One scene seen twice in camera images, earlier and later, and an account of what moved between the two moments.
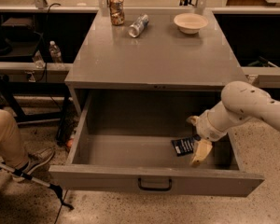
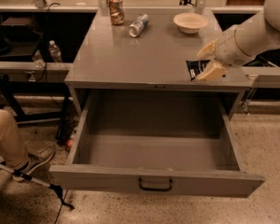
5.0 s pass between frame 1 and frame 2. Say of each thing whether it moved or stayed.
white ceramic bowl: stayed
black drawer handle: stayed
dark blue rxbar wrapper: moved
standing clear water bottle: stayed
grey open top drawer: stayed
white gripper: moved
